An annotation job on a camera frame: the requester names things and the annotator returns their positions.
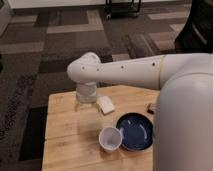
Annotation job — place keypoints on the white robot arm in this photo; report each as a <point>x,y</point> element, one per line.
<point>183,121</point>

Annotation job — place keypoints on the dark office chair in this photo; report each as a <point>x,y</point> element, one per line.
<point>197,33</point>

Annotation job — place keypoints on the white ceramic cup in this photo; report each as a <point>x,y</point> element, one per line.
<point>110,139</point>

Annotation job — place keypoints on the brown chocolate bar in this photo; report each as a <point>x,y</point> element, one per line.
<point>151,108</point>

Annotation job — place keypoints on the beige sponge block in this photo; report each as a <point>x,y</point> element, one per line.
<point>105,104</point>

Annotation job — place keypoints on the black wheeled cart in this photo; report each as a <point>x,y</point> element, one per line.
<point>122,9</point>

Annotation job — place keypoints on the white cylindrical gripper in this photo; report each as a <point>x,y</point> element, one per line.
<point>86,93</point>

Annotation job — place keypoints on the dark blue plate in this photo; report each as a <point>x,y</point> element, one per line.
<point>136,130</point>

